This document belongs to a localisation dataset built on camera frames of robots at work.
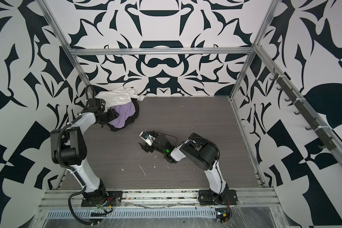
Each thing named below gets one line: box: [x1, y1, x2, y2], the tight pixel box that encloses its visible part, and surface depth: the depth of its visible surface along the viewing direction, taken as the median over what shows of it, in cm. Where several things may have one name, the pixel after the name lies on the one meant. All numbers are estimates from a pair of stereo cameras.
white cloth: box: [95, 86, 147, 109], surface depth 109 cm
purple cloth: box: [107, 101, 136, 129], surface depth 105 cm
